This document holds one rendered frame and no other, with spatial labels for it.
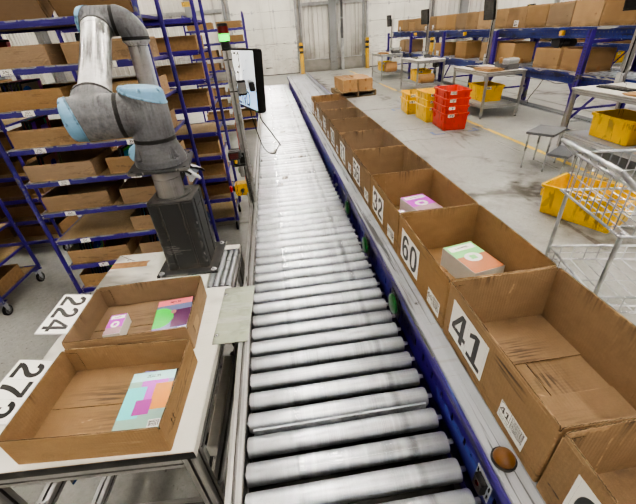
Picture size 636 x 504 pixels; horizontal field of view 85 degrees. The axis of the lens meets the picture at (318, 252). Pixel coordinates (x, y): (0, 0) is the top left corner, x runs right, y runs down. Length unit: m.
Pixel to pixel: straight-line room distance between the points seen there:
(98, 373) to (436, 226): 1.21
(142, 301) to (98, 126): 0.64
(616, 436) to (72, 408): 1.25
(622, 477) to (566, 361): 0.27
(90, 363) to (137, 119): 0.81
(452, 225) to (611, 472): 0.80
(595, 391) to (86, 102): 1.65
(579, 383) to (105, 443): 1.11
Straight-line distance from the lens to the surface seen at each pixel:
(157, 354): 1.22
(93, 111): 1.46
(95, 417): 1.21
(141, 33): 1.96
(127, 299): 1.54
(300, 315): 1.27
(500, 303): 1.06
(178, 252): 1.60
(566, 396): 0.99
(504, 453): 0.83
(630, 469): 0.94
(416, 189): 1.69
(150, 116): 1.42
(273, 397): 1.06
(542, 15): 8.47
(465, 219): 1.36
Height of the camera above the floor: 1.60
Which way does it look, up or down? 32 degrees down
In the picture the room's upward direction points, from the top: 5 degrees counter-clockwise
